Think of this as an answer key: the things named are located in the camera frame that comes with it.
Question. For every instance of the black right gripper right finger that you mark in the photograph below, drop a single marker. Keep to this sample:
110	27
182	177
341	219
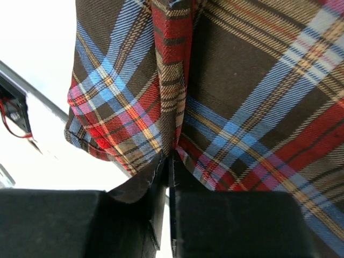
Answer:
188	198

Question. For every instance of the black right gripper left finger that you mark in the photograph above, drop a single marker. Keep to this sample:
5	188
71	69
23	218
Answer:
148	190

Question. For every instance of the plaid flannel long sleeve shirt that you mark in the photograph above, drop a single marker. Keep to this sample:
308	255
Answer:
249	93

